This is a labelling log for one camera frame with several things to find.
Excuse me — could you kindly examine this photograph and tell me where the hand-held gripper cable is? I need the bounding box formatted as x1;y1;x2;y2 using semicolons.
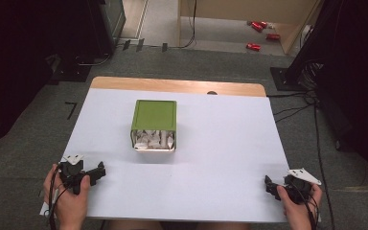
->
46;164;70;230
291;183;320;230

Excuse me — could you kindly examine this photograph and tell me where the white table sheet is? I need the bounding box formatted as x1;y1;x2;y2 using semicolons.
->
39;87;290;223

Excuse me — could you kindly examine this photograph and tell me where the black angled floor tape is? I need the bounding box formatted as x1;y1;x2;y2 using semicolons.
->
64;101;78;121

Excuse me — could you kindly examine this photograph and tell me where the black looped floor cable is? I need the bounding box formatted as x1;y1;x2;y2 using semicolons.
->
74;52;113;67

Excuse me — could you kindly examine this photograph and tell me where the person's left leg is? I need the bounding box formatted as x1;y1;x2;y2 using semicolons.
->
107;219;165;230

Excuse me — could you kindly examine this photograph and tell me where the light wooden cabinet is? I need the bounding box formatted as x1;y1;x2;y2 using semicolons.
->
176;0;326;56

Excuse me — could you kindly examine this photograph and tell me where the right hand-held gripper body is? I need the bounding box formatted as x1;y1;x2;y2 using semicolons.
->
281;168;323;205

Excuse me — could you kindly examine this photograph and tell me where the black hanging cable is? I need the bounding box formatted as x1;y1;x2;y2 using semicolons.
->
169;0;198;50

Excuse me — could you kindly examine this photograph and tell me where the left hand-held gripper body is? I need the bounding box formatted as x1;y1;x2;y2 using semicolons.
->
58;153;92;196

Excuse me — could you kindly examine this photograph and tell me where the dark curtain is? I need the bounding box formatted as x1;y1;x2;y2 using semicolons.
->
0;0;94;152
312;0;368;195

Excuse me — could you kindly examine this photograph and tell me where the left hand-held gripper cable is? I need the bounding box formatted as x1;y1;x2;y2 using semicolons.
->
46;164;70;230

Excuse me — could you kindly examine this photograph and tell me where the black stand base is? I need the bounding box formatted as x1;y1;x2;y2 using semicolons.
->
269;66;306;92

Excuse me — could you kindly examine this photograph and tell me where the clear box with green lid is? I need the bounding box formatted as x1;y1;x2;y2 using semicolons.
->
129;99;178;153

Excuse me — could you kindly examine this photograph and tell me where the black cable bundle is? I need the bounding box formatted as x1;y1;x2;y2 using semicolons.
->
299;58;324;92

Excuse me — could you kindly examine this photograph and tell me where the person's left hand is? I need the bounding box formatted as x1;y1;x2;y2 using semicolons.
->
42;163;92;226

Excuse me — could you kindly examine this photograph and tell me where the long black floor cable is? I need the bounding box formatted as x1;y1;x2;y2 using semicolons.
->
311;95;337;230

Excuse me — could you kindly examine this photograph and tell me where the wooden table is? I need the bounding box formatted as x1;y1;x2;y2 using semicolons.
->
89;76;267;98

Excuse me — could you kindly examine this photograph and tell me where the right hand-held gripper cable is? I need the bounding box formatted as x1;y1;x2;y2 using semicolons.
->
291;183;320;230

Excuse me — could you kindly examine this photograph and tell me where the person's right hand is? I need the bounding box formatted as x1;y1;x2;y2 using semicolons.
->
276;183;324;230

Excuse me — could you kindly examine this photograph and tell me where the pile of white paper scraps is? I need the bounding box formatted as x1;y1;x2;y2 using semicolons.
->
133;128;175;150

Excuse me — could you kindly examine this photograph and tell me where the dark monitor cabinet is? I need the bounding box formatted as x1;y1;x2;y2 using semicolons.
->
87;0;127;56

